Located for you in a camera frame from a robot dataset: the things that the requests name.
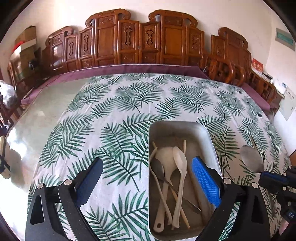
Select metal spoon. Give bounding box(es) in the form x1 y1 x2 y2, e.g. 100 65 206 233
152 158 201 213
240 146 264 173

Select large white plastic spoon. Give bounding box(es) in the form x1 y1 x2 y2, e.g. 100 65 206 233
173 147 187 228

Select white plastic ladle spoon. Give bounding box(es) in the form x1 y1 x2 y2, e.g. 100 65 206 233
154 147 177 233

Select red paper box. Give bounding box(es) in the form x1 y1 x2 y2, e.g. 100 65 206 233
251 58 264 74

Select grey metal tray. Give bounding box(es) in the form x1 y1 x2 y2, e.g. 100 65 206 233
149 121 222 240

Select palm leaf tablecloth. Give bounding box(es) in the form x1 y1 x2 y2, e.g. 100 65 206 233
29 73 290 240

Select white plastic bag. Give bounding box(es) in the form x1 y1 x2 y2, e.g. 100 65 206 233
0 80 18 109

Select purple bench cushion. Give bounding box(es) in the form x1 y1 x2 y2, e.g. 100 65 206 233
21 62 270 111

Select stacked cardboard boxes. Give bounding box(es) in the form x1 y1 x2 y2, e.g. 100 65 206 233
10 26 37 72

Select carved wooden bench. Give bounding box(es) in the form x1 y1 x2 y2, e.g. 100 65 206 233
6 9 278 105

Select white wall panel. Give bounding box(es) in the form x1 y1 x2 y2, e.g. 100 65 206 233
279 86 296 121

